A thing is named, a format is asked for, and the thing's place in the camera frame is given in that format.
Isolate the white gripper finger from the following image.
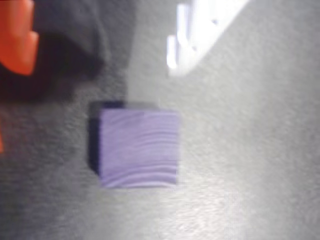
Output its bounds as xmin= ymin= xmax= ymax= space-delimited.
xmin=166 ymin=0 xmax=251 ymax=76

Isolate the purple wooden cube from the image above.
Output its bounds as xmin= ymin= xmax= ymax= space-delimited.
xmin=87 ymin=100 xmax=181 ymax=189

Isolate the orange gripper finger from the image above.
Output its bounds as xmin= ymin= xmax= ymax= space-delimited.
xmin=0 ymin=0 xmax=40 ymax=76

